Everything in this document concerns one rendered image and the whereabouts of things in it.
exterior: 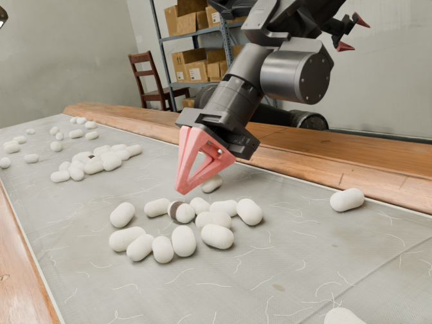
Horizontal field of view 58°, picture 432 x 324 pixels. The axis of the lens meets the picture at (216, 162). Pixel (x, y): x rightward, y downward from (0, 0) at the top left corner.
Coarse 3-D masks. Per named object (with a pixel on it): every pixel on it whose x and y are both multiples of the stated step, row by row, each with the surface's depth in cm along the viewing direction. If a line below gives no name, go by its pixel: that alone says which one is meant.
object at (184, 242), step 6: (180, 228) 36; (186, 228) 36; (174, 234) 36; (180, 234) 35; (186, 234) 35; (192, 234) 36; (174, 240) 35; (180, 240) 35; (186, 240) 35; (192, 240) 35; (174, 246) 35; (180, 246) 34; (186, 246) 34; (192, 246) 35; (180, 252) 35; (186, 252) 35; (192, 252) 35
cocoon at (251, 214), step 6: (240, 204) 40; (246, 204) 39; (252, 204) 38; (240, 210) 39; (246, 210) 38; (252, 210) 38; (258, 210) 38; (240, 216) 39; (246, 216) 38; (252, 216) 38; (258, 216) 38; (246, 222) 38; (252, 222) 38; (258, 222) 38
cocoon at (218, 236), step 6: (204, 228) 36; (210, 228) 36; (216, 228) 35; (222, 228) 35; (204, 234) 36; (210, 234) 35; (216, 234) 35; (222, 234) 35; (228, 234) 35; (204, 240) 36; (210, 240) 35; (216, 240) 35; (222, 240) 34; (228, 240) 35; (216, 246) 35; (222, 246) 35; (228, 246) 35
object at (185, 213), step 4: (184, 204) 42; (188, 204) 42; (168, 208) 43; (180, 208) 41; (184, 208) 41; (188, 208) 41; (192, 208) 42; (168, 212) 43; (176, 212) 41; (180, 212) 41; (184, 212) 41; (188, 212) 41; (192, 212) 41; (176, 216) 41; (180, 216) 41; (184, 216) 41; (188, 216) 41; (192, 216) 41; (180, 220) 41; (184, 220) 41; (188, 220) 41
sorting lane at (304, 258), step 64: (64, 128) 121; (64, 192) 60; (128, 192) 55; (192, 192) 50; (256, 192) 46; (320, 192) 43; (64, 256) 40; (192, 256) 35; (256, 256) 33; (320, 256) 32; (384, 256) 30; (64, 320) 30; (128, 320) 29; (192, 320) 27; (256, 320) 26; (320, 320) 25; (384, 320) 24
